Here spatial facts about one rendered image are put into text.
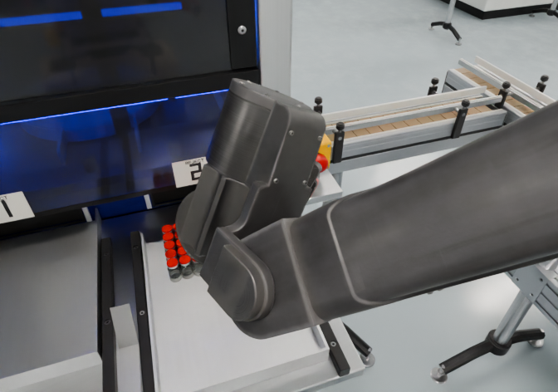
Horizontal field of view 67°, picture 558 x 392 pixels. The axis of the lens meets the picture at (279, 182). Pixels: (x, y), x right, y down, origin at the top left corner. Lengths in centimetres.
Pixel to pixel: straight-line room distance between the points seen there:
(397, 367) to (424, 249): 157
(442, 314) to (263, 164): 172
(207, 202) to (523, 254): 19
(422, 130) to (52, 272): 92
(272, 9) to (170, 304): 53
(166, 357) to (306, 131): 55
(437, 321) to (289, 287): 170
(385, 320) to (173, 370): 125
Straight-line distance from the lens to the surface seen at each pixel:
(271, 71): 76
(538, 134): 18
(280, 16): 73
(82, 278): 89
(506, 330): 171
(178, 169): 82
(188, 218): 29
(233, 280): 24
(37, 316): 87
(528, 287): 152
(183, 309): 79
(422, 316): 191
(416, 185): 19
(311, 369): 72
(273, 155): 25
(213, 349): 74
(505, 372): 189
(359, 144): 108
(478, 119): 128
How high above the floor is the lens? 152
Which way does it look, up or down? 39 degrees down
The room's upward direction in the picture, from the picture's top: straight up
